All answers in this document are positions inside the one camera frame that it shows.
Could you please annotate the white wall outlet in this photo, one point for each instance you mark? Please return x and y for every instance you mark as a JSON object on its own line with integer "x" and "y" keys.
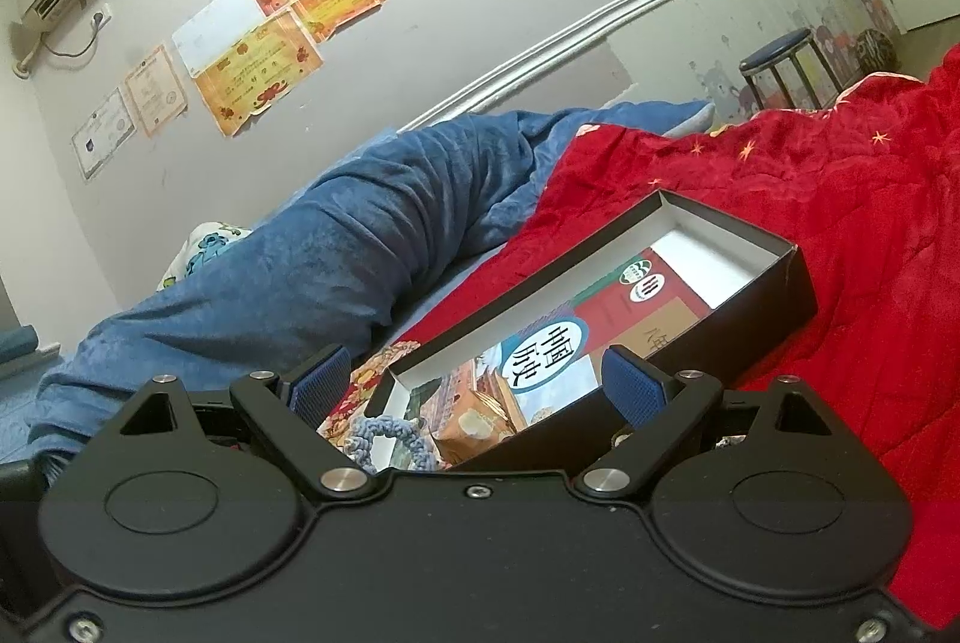
{"x": 101, "y": 18}

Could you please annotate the blank white paper sheet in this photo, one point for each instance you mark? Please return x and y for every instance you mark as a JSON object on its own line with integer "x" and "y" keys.
{"x": 210, "y": 28}

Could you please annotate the red printed blanket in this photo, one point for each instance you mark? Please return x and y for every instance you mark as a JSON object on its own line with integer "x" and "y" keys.
{"x": 862, "y": 238}

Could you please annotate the floral print pillow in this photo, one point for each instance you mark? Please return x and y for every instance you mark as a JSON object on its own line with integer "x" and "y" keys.
{"x": 199, "y": 253}

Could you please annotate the cartoon wall stickers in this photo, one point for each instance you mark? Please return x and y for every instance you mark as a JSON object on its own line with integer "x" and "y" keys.
{"x": 832, "y": 32}

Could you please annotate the white bordered certificate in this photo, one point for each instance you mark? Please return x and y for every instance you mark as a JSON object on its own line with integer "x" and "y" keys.
{"x": 103, "y": 133}

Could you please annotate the round blue stool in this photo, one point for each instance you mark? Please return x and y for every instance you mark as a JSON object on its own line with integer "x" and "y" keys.
{"x": 780, "y": 47}

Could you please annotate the pale bordered certificate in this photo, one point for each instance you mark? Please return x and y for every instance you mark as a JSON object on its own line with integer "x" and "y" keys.
{"x": 155, "y": 90}

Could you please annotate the blue plush blanket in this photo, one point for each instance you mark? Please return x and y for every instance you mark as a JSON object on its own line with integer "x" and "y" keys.
{"x": 322, "y": 238}

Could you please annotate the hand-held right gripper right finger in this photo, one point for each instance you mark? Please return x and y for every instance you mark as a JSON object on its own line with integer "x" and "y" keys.
{"x": 636, "y": 388}

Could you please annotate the dark spotted bag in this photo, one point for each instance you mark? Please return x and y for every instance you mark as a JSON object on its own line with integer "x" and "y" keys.
{"x": 877, "y": 52}

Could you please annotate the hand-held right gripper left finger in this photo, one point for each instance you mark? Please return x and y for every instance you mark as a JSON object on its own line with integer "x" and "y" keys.
{"x": 319, "y": 382}

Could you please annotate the large yellow certificate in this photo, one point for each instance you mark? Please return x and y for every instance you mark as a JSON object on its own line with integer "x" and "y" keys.
{"x": 255, "y": 77}

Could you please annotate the black cardboard box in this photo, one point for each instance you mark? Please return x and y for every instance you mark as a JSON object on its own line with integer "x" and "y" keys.
{"x": 780, "y": 294}

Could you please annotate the red and yellow certificate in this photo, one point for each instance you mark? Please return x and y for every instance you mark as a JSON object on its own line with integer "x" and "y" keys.
{"x": 341, "y": 2}

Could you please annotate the light blue bed sheet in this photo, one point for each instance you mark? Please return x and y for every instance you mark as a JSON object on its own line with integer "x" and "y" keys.
{"x": 457, "y": 298}

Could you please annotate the brown snack packet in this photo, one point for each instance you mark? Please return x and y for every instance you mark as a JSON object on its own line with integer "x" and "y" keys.
{"x": 472, "y": 425}

